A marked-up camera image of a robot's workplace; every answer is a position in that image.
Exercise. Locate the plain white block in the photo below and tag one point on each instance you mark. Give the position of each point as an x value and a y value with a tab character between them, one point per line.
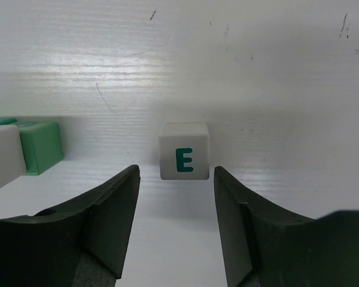
12	162

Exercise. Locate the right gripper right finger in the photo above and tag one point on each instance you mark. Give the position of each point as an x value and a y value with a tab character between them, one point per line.
280	247

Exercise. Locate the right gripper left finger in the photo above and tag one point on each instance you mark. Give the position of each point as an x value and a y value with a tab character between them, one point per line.
80	242

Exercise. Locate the light green G block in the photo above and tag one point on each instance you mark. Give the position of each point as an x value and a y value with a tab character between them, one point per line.
41	145

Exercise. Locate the white E block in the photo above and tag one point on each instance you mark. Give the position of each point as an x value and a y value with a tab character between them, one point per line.
184	151

